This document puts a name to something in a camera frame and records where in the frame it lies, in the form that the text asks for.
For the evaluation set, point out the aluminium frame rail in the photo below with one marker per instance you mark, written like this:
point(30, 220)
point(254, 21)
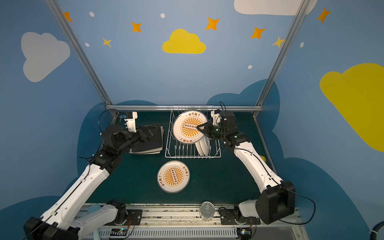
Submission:
point(182, 108)

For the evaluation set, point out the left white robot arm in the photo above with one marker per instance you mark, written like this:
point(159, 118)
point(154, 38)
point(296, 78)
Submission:
point(58, 222)

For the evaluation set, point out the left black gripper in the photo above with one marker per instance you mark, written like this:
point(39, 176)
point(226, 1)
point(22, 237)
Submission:
point(142, 135)

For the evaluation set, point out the white wire dish rack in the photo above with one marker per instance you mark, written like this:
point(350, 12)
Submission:
point(177, 150)

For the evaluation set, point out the circuit board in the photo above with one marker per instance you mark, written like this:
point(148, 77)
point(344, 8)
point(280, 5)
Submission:
point(244, 234)
point(120, 233)

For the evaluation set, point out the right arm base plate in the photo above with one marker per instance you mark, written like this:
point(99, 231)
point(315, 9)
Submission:
point(234, 217)

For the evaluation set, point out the white round plate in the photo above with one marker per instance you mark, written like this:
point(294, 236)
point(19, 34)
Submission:
point(173, 177)
point(199, 148)
point(185, 127)
point(205, 145)

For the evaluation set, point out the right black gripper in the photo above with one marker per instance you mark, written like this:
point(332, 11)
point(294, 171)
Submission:
point(210, 130)

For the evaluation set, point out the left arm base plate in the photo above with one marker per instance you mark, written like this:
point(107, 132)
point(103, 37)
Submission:
point(133, 217)

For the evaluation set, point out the left circuit board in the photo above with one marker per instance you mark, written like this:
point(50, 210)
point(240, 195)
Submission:
point(120, 233)

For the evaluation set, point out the right circuit board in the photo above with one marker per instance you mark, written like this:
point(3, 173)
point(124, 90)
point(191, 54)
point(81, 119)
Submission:
point(244, 234)

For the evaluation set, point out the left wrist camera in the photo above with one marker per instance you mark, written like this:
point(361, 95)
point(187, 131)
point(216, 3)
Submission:
point(129, 119)

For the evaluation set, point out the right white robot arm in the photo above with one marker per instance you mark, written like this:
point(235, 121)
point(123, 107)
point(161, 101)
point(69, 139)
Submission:
point(278, 198)

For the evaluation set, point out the black square plate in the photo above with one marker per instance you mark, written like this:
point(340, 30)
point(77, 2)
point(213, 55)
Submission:
point(151, 141)

